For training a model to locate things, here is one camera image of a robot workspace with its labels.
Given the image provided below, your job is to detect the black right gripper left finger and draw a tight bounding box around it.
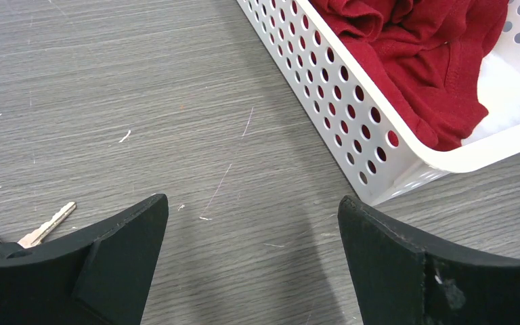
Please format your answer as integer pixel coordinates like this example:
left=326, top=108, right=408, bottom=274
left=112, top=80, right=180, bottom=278
left=0, top=194, right=169, bottom=324

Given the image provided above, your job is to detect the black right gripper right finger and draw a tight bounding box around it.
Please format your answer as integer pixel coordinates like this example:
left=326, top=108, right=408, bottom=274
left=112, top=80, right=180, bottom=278
left=338, top=196, right=520, bottom=324

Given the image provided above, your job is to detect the black-headed key bunch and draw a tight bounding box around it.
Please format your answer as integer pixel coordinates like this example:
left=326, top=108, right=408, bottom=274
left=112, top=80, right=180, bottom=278
left=0, top=202, right=77, bottom=259

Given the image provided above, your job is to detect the white perforated plastic basket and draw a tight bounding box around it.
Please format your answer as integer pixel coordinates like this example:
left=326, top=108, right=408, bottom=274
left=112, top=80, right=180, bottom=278
left=239, top=1, right=520, bottom=206

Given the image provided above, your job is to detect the red cloth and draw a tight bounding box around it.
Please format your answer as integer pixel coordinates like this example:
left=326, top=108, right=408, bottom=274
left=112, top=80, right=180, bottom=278
left=313, top=0, right=508, bottom=151

